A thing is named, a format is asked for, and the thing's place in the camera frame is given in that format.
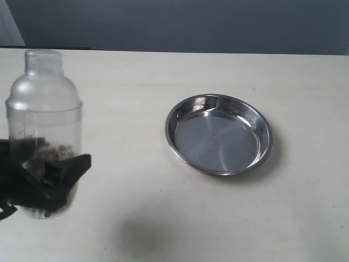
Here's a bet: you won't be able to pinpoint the brown beans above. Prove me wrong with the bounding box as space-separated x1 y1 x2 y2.
22 144 78 219

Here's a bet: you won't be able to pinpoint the clear plastic shaker bottle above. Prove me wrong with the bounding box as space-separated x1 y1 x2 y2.
5 49 84 220

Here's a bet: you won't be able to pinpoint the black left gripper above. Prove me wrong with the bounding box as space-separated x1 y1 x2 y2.
1 137 92 215

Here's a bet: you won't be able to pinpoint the round stainless steel plate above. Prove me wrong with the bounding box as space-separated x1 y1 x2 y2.
165 94 274 176

